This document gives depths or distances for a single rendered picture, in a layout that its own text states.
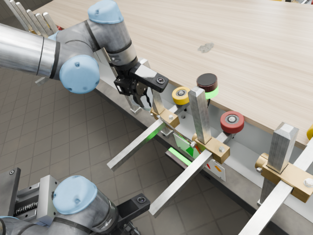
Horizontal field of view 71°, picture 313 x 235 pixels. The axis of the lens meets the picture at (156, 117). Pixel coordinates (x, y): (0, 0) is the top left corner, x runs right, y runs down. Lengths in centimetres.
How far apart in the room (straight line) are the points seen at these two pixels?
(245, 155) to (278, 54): 45
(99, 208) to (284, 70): 83
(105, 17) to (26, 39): 19
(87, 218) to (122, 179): 140
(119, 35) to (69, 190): 37
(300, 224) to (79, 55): 80
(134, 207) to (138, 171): 123
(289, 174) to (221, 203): 103
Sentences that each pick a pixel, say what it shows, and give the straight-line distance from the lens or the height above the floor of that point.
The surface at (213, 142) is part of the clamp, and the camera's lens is 80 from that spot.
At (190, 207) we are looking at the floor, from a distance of 163.
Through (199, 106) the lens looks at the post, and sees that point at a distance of 65.
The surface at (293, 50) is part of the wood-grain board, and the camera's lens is 113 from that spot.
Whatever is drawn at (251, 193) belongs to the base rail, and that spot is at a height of 70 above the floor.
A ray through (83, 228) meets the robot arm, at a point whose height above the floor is 113.
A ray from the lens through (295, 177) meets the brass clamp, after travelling 64.
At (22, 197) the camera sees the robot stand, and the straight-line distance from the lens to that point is 85.
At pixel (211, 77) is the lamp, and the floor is 111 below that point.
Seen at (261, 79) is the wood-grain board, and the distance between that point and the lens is 97.
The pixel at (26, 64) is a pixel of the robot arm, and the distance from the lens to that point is 46.
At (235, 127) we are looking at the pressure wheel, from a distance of 79.
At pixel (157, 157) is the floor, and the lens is 186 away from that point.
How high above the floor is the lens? 153
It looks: 46 degrees down
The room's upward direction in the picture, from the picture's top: 22 degrees counter-clockwise
